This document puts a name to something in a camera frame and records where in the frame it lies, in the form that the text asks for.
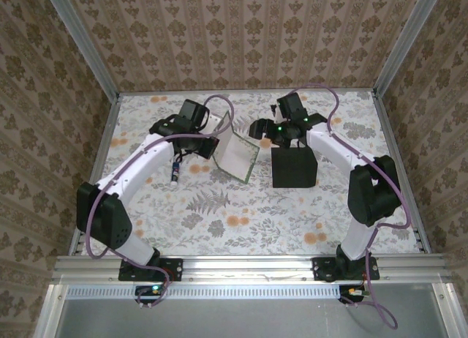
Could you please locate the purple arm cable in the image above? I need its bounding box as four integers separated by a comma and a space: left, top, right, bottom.
86, 94, 237, 310
290, 83, 413, 331

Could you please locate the white letter with green border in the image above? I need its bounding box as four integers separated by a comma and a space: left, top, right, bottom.
210, 110, 261, 184

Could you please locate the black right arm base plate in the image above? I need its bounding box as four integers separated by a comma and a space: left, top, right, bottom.
312, 256, 380, 282

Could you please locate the blue white glue stick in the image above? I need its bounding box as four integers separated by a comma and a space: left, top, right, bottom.
169, 160, 184, 186

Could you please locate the black box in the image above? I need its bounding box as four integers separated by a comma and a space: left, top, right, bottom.
271, 146, 318, 189

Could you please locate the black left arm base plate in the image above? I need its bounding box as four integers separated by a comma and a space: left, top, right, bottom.
117, 258, 184, 282

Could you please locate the slotted grey cable duct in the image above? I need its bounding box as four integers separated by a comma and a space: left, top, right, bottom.
65, 285, 341, 299

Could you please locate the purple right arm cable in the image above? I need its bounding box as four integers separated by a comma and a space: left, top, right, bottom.
290, 83, 413, 331

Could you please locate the aluminium corner post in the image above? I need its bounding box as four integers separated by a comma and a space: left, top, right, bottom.
40, 0, 122, 99
371, 0, 445, 97

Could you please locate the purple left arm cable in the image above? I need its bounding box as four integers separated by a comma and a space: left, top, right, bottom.
86, 94, 237, 310

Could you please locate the aluminium rear rail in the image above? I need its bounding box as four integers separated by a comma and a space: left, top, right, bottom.
116, 90, 377, 97

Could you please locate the aluminium side rail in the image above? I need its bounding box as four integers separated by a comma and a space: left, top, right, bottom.
371, 91, 431, 254
68, 94, 122, 257

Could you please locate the aluminium mounting rail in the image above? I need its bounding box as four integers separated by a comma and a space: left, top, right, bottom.
50, 253, 453, 284

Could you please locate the thin black left gripper cable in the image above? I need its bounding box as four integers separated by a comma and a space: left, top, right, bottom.
174, 149, 192, 168

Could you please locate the grey metal panel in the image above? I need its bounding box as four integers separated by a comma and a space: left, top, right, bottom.
34, 283, 468, 338

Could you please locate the floral tablecloth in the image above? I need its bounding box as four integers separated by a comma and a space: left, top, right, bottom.
80, 91, 421, 257

